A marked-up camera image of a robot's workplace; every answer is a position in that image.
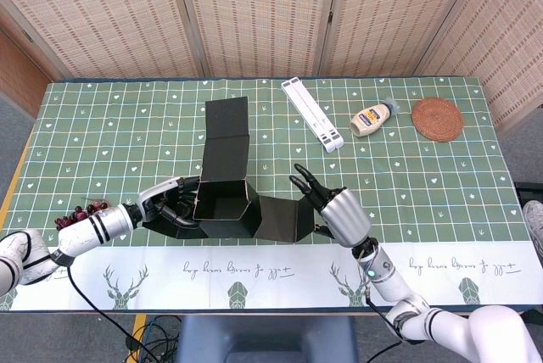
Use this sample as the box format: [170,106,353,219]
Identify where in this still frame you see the grey sneaker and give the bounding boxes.
[521,199,543,262]

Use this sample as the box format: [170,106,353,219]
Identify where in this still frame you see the black folding cardboard box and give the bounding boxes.
[167,96,317,242]

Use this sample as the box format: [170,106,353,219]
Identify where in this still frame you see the dark red grape bunch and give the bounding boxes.
[53,197,110,231]

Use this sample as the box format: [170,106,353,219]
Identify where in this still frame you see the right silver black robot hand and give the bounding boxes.
[288,163,372,249]

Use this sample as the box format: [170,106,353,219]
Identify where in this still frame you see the round brown woven coaster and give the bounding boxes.
[411,97,465,142]

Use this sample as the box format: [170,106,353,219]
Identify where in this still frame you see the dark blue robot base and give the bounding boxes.
[176,315,360,363]

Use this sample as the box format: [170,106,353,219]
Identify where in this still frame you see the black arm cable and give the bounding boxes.
[360,293,404,363]
[63,265,160,363]

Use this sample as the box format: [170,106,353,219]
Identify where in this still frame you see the bamboo folding screen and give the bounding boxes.
[0,0,543,135]

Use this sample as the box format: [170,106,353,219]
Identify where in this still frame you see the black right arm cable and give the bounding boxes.
[360,293,404,363]

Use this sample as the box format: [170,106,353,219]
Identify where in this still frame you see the mayonnaise squeeze bottle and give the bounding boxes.
[349,98,400,138]

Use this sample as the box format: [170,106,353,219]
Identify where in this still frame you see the black flat object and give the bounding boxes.
[514,181,543,205]

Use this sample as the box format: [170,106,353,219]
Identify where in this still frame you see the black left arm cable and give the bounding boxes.
[63,265,160,363]

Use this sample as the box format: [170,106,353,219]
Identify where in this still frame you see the black floor cables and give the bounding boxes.
[125,314,183,363]

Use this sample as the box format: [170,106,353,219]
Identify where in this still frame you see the white folding stand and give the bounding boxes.
[280,77,345,154]

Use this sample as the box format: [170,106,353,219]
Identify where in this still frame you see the green grid deer tablecloth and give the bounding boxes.
[0,77,535,312]

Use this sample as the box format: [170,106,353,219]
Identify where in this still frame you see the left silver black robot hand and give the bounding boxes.
[136,175,203,231]

